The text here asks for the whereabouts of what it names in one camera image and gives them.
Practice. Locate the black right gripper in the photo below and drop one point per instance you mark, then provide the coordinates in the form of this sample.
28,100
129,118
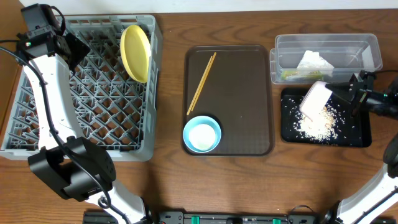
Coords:
335,87

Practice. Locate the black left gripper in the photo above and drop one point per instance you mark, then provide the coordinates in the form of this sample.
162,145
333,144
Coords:
76,48

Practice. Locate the white bowl with rice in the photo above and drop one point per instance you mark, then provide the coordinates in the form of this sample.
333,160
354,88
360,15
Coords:
315,99

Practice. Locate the pile of leftover rice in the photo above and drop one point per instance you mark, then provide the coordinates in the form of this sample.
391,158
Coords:
320,126

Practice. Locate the white paper napkin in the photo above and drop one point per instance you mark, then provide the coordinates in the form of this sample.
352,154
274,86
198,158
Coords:
313,62

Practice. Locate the green snack wrapper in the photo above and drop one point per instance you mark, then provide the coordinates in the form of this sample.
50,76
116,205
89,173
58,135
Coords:
301,75

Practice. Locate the yellow plastic plate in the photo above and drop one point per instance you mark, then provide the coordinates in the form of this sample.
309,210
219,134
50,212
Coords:
135,53

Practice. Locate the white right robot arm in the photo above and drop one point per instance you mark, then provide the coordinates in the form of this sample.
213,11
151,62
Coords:
380,192

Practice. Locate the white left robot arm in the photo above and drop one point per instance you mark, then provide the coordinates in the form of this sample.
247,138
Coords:
70,164

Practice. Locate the clear plastic waste bin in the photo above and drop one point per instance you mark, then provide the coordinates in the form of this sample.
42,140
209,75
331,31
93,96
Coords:
348,53

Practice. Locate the black food waste tray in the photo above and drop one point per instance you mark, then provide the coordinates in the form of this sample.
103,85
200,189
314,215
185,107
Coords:
345,131

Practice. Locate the grey plastic dish rack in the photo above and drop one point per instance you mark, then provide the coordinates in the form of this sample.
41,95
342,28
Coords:
113,110

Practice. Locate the dark brown serving tray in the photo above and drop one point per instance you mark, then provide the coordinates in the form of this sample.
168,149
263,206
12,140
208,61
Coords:
231,84

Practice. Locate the light blue bowl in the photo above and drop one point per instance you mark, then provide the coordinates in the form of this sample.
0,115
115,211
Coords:
201,134

